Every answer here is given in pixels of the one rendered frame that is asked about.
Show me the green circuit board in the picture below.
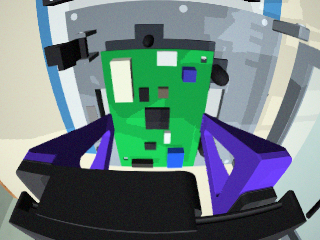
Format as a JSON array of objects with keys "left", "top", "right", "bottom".
[{"left": 101, "top": 49, "right": 214, "bottom": 168}]

